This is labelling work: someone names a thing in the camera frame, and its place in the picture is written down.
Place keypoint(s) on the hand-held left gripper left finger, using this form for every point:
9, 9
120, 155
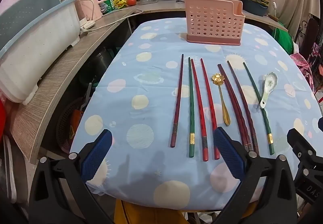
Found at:
97, 154

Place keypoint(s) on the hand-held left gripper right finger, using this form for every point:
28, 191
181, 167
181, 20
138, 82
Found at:
227, 153

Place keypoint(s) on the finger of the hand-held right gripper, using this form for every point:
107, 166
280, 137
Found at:
299, 143
321, 124

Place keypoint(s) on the green chopstick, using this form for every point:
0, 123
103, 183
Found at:
257, 100
190, 107

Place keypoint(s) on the white ceramic soup spoon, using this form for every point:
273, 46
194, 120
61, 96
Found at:
269, 85

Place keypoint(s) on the pink perforated utensil holder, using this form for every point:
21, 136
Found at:
212, 21

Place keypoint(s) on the red plastic basket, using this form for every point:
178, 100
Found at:
65, 128

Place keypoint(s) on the gold flower spoon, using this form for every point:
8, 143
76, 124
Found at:
222, 102

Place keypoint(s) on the pink floral cloth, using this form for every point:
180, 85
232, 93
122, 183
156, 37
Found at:
301, 67

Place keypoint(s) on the yellow stool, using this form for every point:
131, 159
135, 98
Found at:
151, 214

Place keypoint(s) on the blue polka dot tablecloth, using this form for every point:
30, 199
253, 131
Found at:
151, 92

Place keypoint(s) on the dark metal chair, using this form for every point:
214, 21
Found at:
309, 34

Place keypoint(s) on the green bag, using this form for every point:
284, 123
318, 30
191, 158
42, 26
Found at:
284, 39

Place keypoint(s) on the dark cooking pot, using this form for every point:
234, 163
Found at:
103, 62

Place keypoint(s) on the white plastic tub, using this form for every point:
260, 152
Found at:
37, 54

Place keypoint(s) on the white power strip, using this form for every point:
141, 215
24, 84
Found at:
87, 24

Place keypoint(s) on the planter box with greens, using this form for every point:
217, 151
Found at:
253, 3

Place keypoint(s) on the yellow snack packet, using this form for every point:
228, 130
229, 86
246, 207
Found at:
119, 1

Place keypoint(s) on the red tomato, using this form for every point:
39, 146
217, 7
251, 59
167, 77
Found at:
131, 1

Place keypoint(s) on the grey green perforated lid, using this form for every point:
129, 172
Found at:
25, 11

